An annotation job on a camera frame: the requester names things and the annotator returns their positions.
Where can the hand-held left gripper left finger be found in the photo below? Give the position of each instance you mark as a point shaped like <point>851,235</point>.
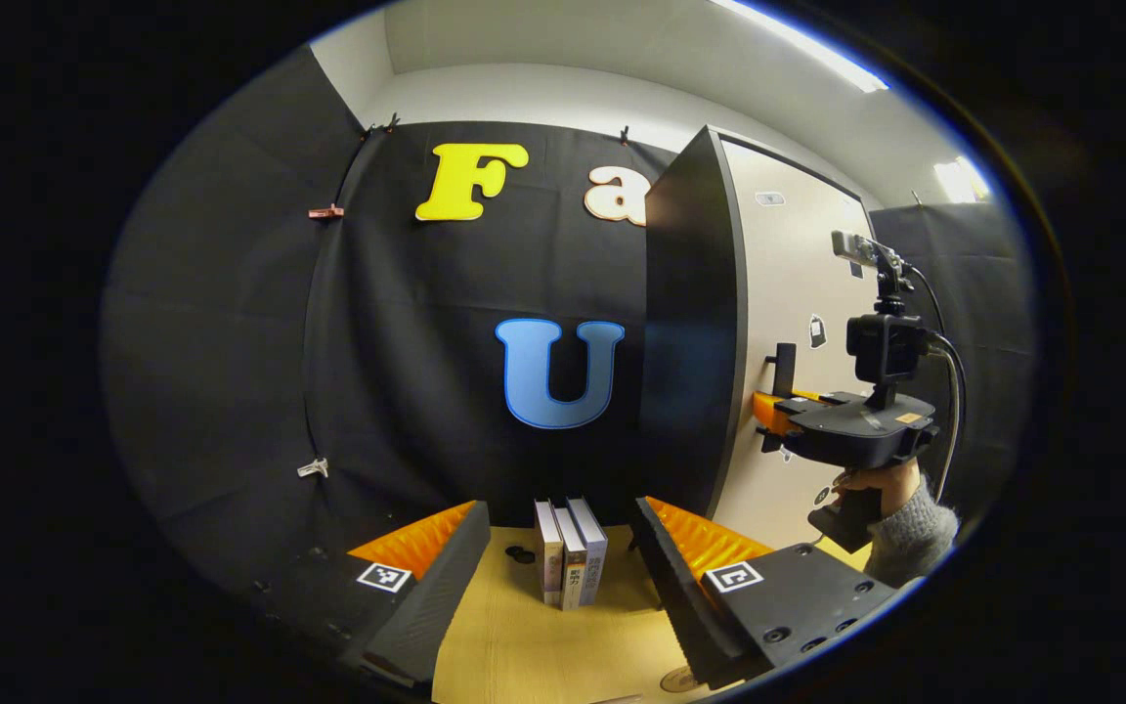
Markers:
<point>436,606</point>

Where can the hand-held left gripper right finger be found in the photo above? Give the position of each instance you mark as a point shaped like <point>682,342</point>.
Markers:
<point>675,596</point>

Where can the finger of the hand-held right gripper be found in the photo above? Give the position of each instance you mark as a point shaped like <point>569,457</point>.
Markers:
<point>766,409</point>
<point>832,398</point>

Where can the round wooden coaster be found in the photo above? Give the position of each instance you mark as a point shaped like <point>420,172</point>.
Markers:
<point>680,679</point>

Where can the beige cabinet door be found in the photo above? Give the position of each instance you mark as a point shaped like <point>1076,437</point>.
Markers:
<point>778,274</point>

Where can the grey cabinet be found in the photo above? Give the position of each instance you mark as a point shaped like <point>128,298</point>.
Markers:
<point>690,342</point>

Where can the small black round object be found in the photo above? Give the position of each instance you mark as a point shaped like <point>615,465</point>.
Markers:
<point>521,554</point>

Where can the book with orange spine band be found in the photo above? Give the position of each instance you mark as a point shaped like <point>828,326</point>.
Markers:
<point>573,572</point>

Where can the white clip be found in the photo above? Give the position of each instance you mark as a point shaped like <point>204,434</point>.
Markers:
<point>313,468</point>

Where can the small ceiling light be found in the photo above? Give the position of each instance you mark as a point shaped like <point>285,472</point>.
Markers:
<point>959,181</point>

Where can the red clip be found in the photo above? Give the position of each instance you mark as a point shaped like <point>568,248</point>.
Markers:
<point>326,211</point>

